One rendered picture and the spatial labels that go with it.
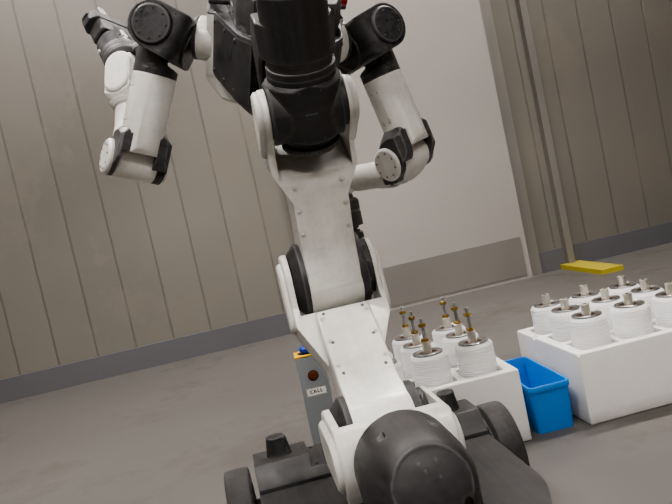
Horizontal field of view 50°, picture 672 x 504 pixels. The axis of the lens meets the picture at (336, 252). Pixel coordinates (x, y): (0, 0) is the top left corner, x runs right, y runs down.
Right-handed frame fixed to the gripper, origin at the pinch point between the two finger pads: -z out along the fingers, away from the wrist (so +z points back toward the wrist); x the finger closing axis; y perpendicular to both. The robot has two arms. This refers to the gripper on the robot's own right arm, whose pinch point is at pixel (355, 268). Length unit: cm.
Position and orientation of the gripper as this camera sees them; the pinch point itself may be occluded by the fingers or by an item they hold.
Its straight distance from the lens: 190.4
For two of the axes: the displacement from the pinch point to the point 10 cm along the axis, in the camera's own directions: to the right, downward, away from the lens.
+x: -4.3, 0.3, 9.0
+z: -2.1, -9.7, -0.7
